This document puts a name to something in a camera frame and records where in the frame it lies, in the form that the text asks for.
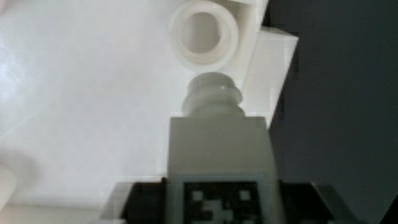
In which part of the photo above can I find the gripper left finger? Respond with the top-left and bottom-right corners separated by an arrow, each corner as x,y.
99,178 -> 166,224

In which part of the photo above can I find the white leg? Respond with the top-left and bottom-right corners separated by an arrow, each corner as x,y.
165,72 -> 285,224

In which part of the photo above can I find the white right fence block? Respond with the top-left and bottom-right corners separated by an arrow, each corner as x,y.
241,27 -> 298,124

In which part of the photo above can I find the white square tabletop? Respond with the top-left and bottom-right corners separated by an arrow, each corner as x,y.
0,0 -> 268,224

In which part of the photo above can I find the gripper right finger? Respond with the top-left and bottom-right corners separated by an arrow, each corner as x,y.
280,182 -> 355,224

